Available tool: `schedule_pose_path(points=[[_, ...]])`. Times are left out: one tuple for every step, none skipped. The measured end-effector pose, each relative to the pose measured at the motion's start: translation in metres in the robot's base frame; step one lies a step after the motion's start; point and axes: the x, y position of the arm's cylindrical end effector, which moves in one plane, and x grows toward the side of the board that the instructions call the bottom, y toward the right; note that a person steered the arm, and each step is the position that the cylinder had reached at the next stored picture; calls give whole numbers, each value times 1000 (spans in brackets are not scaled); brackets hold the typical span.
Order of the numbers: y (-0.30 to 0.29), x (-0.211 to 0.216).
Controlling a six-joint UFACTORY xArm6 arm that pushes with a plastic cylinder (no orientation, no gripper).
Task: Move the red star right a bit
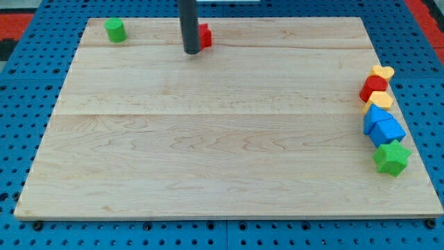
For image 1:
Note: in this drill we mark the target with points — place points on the blue cube block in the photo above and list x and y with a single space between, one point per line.
386 131

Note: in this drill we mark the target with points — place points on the red cylinder block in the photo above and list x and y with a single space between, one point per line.
371 84

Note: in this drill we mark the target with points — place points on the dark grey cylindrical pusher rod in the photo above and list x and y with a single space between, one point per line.
188 16

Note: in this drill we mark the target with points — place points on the light wooden board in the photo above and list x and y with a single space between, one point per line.
264 124

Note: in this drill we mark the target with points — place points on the yellow heart block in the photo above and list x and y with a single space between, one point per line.
385 72

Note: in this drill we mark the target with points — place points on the yellow hexagon block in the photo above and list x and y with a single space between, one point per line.
380 99

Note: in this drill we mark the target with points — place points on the red star block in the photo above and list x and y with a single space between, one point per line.
205 36

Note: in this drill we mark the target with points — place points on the green star block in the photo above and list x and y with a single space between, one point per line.
391 158

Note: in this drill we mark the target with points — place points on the blue triangle block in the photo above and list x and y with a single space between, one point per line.
374 115

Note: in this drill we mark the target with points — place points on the green cylinder block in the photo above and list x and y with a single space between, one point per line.
115 30

